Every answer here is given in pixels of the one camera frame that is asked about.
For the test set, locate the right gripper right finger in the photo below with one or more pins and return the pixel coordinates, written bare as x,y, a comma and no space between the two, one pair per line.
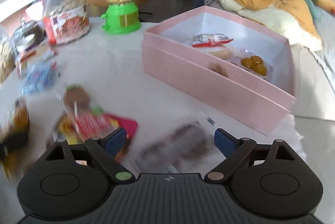
235,152

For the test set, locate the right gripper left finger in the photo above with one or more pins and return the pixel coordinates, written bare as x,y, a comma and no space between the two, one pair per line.
104,150

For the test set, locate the maroon chicken snack pouch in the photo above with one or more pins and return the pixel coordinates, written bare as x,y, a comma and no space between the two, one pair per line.
65,129

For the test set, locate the white printed snack packet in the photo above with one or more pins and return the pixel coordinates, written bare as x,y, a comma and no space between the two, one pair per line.
181,151

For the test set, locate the egg yolk pastry pack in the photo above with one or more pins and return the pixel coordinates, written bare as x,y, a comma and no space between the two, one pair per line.
253,64

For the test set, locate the blue candy bag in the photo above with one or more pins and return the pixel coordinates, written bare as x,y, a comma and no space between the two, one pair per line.
41,78

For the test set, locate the round bread packet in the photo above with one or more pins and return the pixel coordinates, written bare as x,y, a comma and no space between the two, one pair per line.
220,52

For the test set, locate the clear red-edged snack packet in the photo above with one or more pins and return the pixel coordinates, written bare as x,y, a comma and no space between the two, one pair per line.
210,40

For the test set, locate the rice cracker packet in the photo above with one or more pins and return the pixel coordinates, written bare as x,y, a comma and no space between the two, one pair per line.
25,60

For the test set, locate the white table cloth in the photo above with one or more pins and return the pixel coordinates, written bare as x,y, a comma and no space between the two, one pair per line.
110,69

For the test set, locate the pink cardboard box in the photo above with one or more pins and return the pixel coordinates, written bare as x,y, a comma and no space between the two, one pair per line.
260,103

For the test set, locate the yellow snack packet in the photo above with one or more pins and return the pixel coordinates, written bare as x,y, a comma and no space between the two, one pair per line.
14,135

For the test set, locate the small glass lidded jar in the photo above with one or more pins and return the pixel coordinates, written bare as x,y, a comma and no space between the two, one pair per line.
27,36

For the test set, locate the large peanut jar red label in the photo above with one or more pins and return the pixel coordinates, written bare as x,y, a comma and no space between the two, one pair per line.
65,20

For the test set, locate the green gumball candy dispenser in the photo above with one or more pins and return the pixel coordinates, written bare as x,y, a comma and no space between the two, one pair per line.
121,17

